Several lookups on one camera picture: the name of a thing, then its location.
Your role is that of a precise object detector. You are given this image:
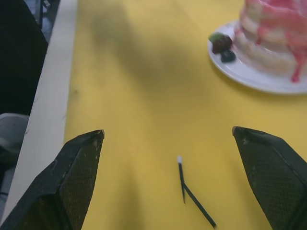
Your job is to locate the dark red strawberry decoration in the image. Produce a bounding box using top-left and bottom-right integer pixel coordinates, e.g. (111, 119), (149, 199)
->
(208, 32), (234, 54)

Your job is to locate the yellow table mat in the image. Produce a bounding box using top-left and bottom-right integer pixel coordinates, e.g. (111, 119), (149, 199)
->
(63, 0), (307, 230)

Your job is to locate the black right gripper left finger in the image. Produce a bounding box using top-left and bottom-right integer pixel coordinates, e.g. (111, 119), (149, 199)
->
(0, 129), (106, 230)

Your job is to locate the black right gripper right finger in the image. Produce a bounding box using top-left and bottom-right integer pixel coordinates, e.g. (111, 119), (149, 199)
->
(231, 126), (307, 230)

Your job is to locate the dark blueberry decoration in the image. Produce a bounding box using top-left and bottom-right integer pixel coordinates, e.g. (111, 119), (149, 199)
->
(220, 49), (236, 64)

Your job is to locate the black chair back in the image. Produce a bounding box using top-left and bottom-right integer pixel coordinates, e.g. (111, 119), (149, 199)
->
(0, 0), (49, 115)

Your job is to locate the black match with white tip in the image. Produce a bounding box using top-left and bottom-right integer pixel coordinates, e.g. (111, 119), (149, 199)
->
(177, 155), (186, 204)

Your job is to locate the white round plate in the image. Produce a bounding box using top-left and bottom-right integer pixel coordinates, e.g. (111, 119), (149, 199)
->
(207, 20), (307, 95)

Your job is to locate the pink layered cake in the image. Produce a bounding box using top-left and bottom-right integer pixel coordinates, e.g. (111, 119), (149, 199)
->
(234, 0), (307, 82)

